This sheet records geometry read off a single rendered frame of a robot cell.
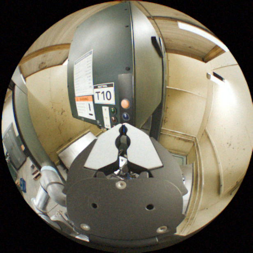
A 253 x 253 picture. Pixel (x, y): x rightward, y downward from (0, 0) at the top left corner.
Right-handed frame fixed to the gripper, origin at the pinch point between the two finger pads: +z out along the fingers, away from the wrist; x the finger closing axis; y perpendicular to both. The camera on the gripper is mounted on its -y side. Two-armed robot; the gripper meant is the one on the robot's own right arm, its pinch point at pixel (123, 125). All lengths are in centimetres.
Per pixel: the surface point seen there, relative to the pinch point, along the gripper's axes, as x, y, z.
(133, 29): 3.1, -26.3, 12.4
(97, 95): -9.9, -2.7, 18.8
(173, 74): 65, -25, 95
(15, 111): -64, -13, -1
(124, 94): 0.0, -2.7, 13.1
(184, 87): 80, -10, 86
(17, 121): -64, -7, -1
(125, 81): 0.3, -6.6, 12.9
